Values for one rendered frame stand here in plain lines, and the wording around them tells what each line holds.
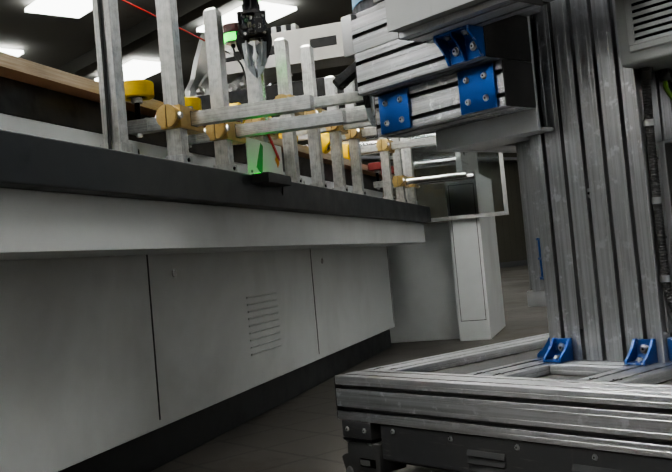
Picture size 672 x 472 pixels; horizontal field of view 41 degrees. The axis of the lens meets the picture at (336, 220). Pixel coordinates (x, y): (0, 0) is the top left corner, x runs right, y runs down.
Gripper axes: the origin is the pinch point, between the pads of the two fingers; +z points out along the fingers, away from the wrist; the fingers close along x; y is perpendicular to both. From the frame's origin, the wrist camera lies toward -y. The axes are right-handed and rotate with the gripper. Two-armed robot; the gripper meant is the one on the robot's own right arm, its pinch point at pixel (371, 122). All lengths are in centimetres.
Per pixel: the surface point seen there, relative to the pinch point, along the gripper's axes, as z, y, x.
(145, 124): 1, -39, -52
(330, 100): -12.3, -17.3, 23.5
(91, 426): 65, -52, -65
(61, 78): -7, -46, -73
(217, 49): -18.6, -28.9, -30.8
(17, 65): -7, -46, -87
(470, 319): 71, -14, 225
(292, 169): 7.1, -30.1, 19.2
